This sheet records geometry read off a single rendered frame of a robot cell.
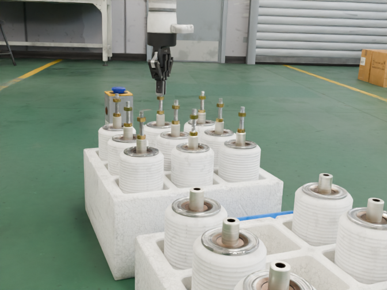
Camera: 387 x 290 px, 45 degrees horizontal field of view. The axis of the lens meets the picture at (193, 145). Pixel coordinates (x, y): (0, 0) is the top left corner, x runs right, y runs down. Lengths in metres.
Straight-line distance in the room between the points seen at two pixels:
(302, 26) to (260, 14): 0.57
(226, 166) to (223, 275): 0.50
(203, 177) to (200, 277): 0.43
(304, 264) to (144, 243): 0.26
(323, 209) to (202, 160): 0.32
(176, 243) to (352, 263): 0.26
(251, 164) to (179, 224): 0.41
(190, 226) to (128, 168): 0.32
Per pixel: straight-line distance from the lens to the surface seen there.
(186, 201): 0.73
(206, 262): 0.59
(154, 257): 0.72
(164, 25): 1.18
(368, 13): 6.55
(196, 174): 1.00
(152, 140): 1.21
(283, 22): 6.15
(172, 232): 0.69
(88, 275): 1.04
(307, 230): 0.81
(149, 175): 0.96
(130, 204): 0.94
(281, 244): 0.84
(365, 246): 0.71
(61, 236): 1.21
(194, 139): 1.01
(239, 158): 1.04
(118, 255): 0.98
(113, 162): 1.09
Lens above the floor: 0.53
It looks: 15 degrees down
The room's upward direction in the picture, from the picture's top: 2 degrees clockwise
